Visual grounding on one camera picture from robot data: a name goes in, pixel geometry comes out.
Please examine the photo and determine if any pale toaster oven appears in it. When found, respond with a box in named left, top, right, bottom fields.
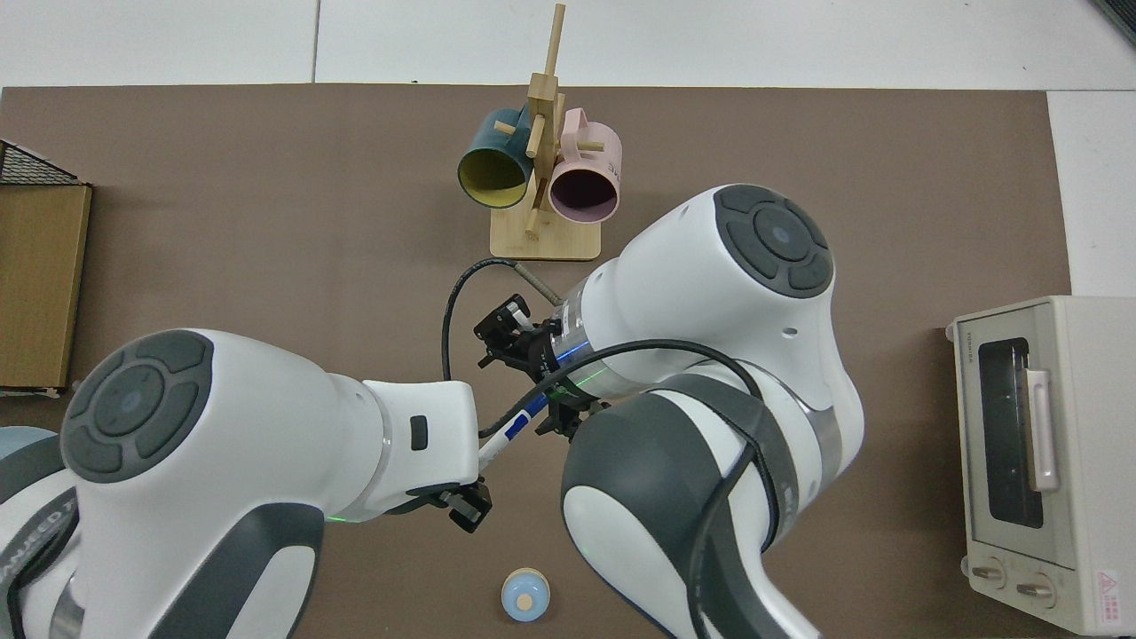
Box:
left=944, top=296, right=1136, bottom=637

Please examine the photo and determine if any dark blue cup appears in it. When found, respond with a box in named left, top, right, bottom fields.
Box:
left=456, top=104, right=537, bottom=211

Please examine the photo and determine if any blue and white marker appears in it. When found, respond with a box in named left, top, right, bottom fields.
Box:
left=477, top=390, right=553, bottom=468

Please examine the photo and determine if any brown table cloth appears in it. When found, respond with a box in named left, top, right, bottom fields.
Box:
left=0, top=84, right=1073, bottom=639

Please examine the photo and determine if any wire basket with wooden floor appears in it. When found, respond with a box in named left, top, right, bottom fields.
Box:
left=0, top=138, right=94, bottom=398

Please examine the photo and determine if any light blue plate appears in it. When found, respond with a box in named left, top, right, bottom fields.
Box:
left=0, top=425, right=56, bottom=457

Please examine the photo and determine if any small blue round thing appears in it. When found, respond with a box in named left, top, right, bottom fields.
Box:
left=501, top=568, right=552, bottom=623

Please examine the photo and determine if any pink cup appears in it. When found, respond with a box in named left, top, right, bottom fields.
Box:
left=547, top=106, right=623, bottom=225

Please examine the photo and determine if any wooden cup stand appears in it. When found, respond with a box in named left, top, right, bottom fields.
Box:
left=489, top=3, right=604, bottom=262

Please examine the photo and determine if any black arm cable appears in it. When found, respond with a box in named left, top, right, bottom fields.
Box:
left=440, top=256, right=767, bottom=443

